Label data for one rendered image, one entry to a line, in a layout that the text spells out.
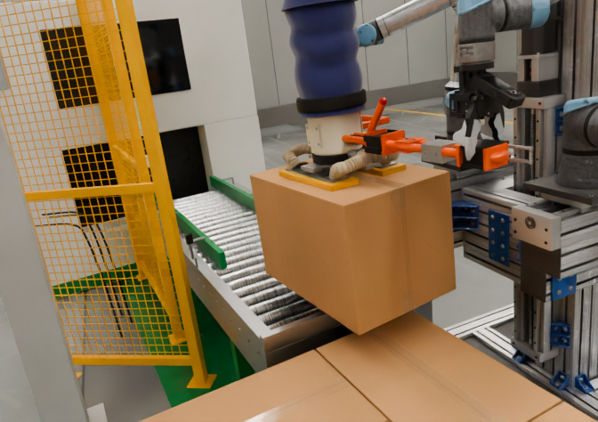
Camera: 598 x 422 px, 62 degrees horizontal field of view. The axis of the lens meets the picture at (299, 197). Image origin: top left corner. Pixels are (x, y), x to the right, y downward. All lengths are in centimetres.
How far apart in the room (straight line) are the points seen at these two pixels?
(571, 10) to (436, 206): 68
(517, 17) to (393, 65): 1098
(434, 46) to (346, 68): 1126
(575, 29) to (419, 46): 1087
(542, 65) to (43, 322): 198
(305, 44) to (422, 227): 65
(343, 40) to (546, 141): 70
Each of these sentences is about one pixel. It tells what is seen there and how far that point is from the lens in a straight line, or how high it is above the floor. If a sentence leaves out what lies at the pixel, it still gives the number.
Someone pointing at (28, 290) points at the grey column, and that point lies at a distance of 218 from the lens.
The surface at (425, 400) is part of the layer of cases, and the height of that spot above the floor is 54.
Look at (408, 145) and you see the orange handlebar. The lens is 135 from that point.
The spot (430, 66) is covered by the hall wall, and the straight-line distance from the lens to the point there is 1273.
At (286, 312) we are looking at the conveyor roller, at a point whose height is 54.
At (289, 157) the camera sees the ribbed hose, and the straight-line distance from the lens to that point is 173.
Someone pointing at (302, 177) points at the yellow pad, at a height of 108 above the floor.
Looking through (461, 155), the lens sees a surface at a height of 120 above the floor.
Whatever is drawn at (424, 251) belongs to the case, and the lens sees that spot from 158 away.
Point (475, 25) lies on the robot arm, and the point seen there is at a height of 148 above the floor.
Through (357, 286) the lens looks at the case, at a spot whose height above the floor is 82.
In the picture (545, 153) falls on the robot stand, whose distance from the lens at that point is 174.
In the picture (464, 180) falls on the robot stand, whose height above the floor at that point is 97.
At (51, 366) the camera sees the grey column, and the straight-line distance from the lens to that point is 231.
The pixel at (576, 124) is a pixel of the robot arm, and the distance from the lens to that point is 149.
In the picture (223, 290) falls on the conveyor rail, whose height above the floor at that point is 59.
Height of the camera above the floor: 148
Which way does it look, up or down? 16 degrees down
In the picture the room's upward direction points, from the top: 7 degrees counter-clockwise
